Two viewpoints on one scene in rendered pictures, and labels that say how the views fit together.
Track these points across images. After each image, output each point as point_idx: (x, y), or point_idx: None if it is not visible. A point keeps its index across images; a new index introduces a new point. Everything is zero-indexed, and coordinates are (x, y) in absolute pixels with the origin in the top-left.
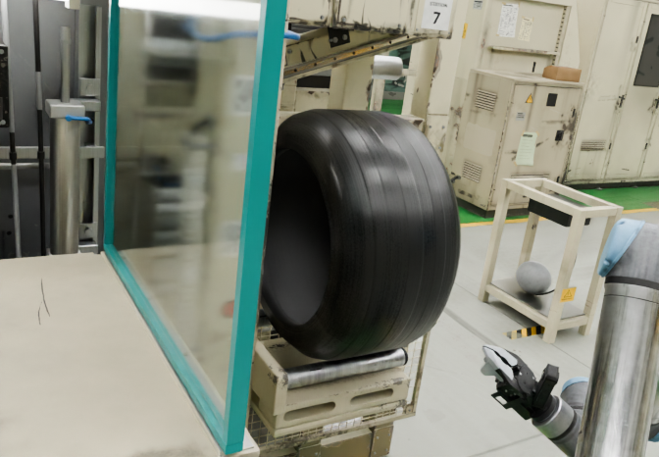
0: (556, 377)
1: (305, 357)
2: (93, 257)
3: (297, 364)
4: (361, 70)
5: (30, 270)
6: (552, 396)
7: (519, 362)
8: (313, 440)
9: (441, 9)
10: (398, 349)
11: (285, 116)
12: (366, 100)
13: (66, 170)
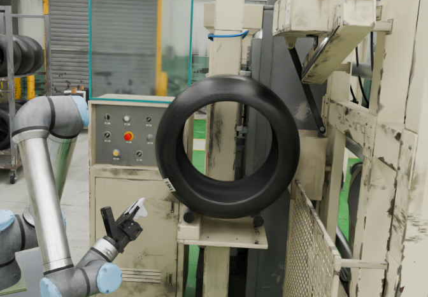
0: (101, 208)
1: (238, 229)
2: None
3: (233, 225)
4: (376, 75)
5: None
6: (107, 236)
7: (129, 214)
8: None
9: (288, 7)
10: (188, 211)
11: (354, 110)
12: (376, 104)
13: None
